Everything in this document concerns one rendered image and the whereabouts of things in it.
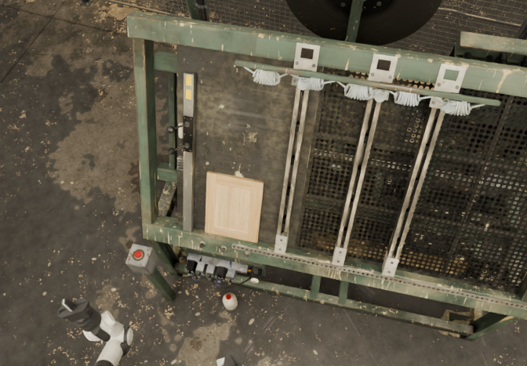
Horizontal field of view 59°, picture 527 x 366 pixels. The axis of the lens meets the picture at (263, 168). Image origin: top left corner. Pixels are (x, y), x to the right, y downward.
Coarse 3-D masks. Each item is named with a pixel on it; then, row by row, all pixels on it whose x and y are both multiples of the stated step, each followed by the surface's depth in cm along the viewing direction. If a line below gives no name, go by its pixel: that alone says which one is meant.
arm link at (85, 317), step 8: (80, 304) 182; (88, 304) 182; (64, 312) 181; (72, 312) 180; (80, 312) 180; (88, 312) 183; (96, 312) 190; (72, 320) 183; (80, 320) 184; (88, 320) 185; (96, 320) 189; (88, 328) 187
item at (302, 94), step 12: (300, 48) 198; (312, 48) 197; (300, 60) 201; (312, 60) 200; (300, 84) 193; (300, 96) 216; (300, 108) 219; (300, 120) 218; (300, 132) 221; (300, 144) 224; (288, 156) 229; (288, 168) 232; (288, 180) 237; (288, 192) 240; (288, 204) 243; (288, 216) 246; (288, 228) 250; (276, 240) 256; (276, 252) 260
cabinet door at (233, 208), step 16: (208, 176) 251; (224, 176) 249; (208, 192) 256; (224, 192) 254; (240, 192) 252; (256, 192) 249; (208, 208) 262; (224, 208) 260; (240, 208) 257; (256, 208) 255; (208, 224) 267; (224, 224) 265; (240, 224) 263; (256, 224) 260; (256, 240) 265
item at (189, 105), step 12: (192, 72) 224; (192, 84) 224; (192, 96) 227; (192, 108) 230; (192, 144) 241; (192, 156) 244; (192, 168) 248; (192, 180) 253; (192, 192) 257; (192, 204) 261; (192, 216) 266; (192, 228) 271
